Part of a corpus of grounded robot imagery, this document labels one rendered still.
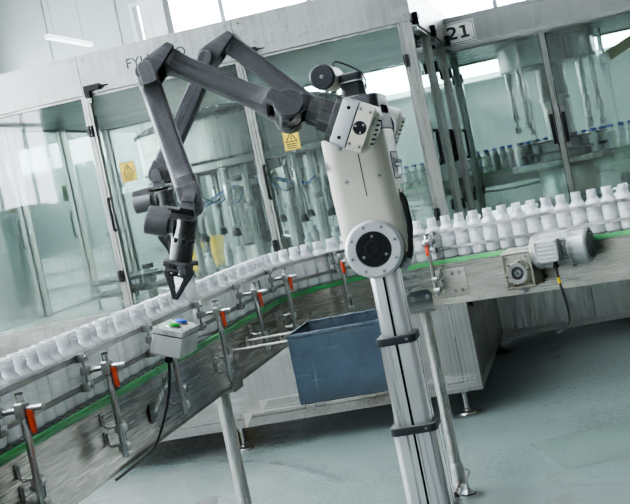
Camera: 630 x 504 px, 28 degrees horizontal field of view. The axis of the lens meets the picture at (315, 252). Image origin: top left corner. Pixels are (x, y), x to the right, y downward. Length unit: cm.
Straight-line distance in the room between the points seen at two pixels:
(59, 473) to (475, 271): 254
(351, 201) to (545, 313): 534
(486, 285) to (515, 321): 374
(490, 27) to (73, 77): 291
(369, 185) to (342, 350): 69
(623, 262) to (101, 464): 239
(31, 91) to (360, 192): 413
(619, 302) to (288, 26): 314
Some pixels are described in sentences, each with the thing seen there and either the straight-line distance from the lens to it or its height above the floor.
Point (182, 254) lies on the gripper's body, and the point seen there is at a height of 128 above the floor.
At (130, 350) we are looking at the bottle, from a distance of 326.
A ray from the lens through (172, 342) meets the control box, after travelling 313.
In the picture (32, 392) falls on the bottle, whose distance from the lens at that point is 272.
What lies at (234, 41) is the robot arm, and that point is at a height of 185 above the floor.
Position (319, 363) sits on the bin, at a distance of 385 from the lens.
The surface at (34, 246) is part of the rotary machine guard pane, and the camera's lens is 732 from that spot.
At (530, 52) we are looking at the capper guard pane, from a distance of 856.
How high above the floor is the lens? 139
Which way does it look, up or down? 3 degrees down
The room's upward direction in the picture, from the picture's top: 12 degrees counter-clockwise
